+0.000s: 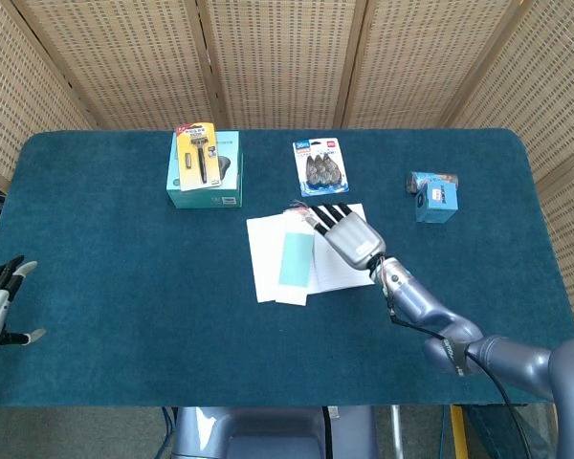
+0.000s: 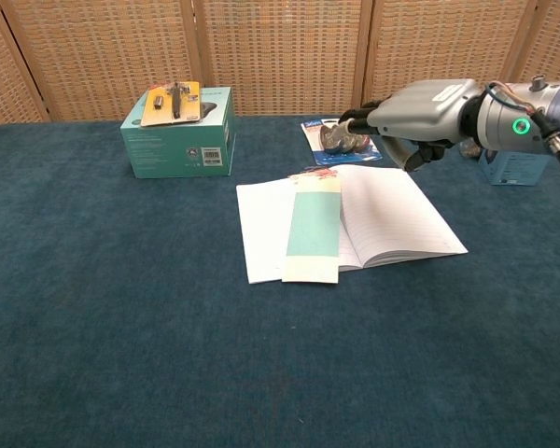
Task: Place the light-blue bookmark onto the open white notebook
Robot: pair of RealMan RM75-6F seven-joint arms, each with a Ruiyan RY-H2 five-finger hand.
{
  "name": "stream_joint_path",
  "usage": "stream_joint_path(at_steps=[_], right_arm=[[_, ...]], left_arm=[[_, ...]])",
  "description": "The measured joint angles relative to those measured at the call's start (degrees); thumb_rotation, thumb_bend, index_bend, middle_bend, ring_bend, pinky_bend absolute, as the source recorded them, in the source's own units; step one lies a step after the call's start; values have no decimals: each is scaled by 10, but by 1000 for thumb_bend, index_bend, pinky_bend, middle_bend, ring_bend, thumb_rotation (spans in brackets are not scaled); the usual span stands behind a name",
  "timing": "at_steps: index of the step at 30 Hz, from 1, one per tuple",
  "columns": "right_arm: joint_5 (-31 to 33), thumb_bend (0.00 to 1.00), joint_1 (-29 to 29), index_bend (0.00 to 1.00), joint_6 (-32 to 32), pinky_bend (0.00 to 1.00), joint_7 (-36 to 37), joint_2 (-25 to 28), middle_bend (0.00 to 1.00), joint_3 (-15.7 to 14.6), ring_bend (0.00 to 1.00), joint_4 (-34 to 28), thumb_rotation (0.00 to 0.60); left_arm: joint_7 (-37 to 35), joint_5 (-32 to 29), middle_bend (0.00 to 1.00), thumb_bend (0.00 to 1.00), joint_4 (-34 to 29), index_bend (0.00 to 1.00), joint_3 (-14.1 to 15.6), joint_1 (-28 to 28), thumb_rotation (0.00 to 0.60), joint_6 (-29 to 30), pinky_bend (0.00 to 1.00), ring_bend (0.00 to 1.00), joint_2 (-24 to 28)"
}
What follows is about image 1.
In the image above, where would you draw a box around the black base cable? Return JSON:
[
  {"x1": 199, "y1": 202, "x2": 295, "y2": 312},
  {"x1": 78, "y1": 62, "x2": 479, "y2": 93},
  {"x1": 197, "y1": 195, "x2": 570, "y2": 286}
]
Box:
[{"x1": 320, "y1": 405, "x2": 335, "y2": 459}]

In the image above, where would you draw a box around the blue cable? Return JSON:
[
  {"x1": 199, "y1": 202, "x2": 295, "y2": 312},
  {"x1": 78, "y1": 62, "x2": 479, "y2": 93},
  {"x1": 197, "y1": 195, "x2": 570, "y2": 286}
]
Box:
[{"x1": 160, "y1": 405, "x2": 175, "y2": 459}]

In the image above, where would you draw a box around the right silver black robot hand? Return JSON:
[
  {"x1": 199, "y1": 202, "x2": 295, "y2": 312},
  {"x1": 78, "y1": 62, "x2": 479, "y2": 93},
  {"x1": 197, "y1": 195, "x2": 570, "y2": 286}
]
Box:
[{"x1": 301, "y1": 202, "x2": 387, "y2": 271}]

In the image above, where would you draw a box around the small blue box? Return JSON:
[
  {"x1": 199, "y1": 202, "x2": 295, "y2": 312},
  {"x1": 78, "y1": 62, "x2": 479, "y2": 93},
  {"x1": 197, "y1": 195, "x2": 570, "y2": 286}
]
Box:
[{"x1": 414, "y1": 181, "x2": 459, "y2": 225}]

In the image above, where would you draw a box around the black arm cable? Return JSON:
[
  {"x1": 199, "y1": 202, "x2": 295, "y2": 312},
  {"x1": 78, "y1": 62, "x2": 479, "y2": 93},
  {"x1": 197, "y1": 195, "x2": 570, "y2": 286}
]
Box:
[{"x1": 386, "y1": 295, "x2": 535, "y2": 459}]

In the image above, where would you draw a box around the yellow razor blister pack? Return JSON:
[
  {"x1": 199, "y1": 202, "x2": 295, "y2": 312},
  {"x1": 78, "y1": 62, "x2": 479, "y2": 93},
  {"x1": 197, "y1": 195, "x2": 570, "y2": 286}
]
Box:
[{"x1": 174, "y1": 121, "x2": 223, "y2": 193}]

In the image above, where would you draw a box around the blue binder clip pack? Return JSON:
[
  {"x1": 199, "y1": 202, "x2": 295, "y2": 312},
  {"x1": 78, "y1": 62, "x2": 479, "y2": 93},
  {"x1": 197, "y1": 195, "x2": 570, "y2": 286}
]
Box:
[{"x1": 292, "y1": 137, "x2": 351, "y2": 199}]

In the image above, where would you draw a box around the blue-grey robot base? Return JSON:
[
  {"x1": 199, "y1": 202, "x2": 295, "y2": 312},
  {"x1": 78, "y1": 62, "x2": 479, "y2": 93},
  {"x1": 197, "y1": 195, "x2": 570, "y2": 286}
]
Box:
[{"x1": 171, "y1": 405, "x2": 379, "y2": 459}]

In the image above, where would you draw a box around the dark teal table mat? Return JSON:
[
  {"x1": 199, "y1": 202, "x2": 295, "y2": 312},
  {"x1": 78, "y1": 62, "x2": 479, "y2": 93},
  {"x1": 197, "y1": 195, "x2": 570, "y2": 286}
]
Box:
[{"x1": 0, "y1": 127, "x2": 574, "y2": 408}]

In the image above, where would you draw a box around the white notebook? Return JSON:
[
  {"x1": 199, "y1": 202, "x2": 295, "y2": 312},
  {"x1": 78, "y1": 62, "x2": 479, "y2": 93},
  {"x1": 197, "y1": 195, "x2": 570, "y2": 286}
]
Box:
[{"x1": 246, "y1": 203, "x2": 384, "y2": 304}]

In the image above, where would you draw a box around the yellow post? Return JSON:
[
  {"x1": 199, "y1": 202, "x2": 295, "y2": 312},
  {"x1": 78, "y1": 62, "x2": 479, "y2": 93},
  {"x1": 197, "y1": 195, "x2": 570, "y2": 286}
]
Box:
[{"x1": 451, "y1": 404, "x2": 469, "y2": 459}]

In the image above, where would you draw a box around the teal cardboard box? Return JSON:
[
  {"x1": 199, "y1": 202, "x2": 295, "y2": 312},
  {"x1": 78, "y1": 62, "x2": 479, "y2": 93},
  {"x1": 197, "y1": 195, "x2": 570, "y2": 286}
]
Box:
[{"x1": 166, "y1": 130, "x2": 244, "y2": 209}]

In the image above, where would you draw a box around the wicker screen panel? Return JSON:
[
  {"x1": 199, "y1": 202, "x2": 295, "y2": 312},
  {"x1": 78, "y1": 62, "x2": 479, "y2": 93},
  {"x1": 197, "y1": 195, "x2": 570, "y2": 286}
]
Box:
[
  {"x1": 11, "y1": 0, "x2": 229, "y2": 130},
  {"x1": 439, "y1": 0, "x2": 574, "y2": 339},
  {"x1": 195, "y1": 0, "x2": 369, "y2": 130},
  {"x1": 339, "y1": 0, "x2": 532, "y2": 130},
  {"x1": 0, "y1": 0, "x2": 99, "y2": 195}
]

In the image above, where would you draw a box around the light blue tasselled bookmark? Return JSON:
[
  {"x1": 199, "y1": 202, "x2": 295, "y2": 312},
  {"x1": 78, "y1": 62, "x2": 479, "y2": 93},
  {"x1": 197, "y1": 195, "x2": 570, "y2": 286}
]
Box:
[{"x1": 275, "y1": 199, "x2": 317, "y2": 307}]

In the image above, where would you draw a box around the metal table leg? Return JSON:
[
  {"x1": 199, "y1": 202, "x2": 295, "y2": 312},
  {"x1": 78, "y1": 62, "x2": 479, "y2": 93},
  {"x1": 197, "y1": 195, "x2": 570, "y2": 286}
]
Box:
[{"x1": 390, "y1": 405, "x2": 404, "y2": 459}]

